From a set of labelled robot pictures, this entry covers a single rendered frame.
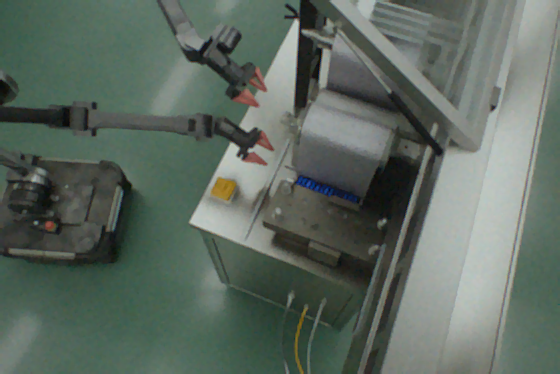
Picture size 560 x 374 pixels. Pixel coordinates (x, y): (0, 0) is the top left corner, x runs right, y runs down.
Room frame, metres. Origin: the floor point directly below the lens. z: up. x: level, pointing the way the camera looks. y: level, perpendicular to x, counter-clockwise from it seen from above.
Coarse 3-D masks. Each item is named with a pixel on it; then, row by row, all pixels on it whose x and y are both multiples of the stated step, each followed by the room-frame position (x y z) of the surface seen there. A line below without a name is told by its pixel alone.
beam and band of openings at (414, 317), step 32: (512, 32) 0.73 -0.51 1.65; (448, 160) 0.41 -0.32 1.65; (480, 160) 0.41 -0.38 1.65; (416, 192) 0.44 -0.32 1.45; (448, 192) 0.35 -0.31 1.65; (480, 192) 0.35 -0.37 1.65; (416, 224) 0.31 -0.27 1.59; (448, 224) 0.29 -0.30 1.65; (416, 256) 0.23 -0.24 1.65; (448, 256) 0.23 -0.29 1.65; (416, 288) 0.18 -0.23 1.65; (448, 288) 0.18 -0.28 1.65; (384, 320) 0.16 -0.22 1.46; (416, 320) 0.13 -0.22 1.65; (448, 320) 0.13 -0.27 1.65; (384, 352) 0.08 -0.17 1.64; (416, 352) 0.08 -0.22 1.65
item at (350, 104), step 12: (324, 96) 0.87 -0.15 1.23; (336, 96) 0.87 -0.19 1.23; (348, 96) 0.87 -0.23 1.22; (336, 108) 0.83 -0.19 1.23; (348, 108) 0.82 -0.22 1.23; (360, 108) 0.82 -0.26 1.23; (372, 108) 0.82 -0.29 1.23; (384, 108) 0.83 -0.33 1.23; (372, 120) 0.78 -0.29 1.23; (384, 120) 0.78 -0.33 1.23; (396, 120) 0.78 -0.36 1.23
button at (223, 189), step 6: (216, 180) 0.73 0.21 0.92; (222, 180) 0.73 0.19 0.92; (228, 180) 0.73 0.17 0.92; (216, 186) 0.71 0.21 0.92; (222, 186) 0.71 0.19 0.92; (228, 186) 0.71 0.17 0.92; (234, 186) 0.71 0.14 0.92; (210, 192) 0.68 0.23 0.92; (216, 192) 0.68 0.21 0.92; (222, 192) 0.68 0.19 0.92; (228, 192) 0.68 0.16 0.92; (222, 198) 0.67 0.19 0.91; (228, 198) 0.66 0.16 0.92
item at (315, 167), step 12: (300, 156) 0.70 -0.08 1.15; (312, 156) 0.69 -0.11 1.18; (300, 168) 0.70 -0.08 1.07; (312, 168) 0.68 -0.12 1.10; (324, 168) 0.67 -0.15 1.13; (336, 168) 0.66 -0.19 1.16; (348, 168) 0.64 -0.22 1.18; (324, 180) 0.67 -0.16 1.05; (336, 180) 0.65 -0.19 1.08; (348, 180) 0.64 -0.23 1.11; (360, 180) 0.63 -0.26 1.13; (348, 192) 0.64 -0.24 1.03; (360, 192) 0.62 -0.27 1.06
